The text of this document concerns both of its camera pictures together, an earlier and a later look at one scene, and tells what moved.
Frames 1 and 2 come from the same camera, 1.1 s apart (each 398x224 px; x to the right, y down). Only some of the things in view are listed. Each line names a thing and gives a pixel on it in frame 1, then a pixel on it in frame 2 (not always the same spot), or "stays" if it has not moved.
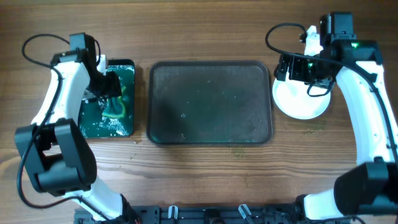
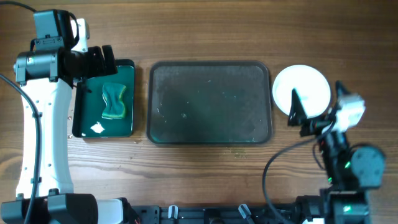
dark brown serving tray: (208, 102) stays
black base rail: (203, 214) stays
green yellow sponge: (115, 106) stays
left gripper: (112, 85) to (97, 61)
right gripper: (286, 68) to (316, 125)
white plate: (292, 99) stays
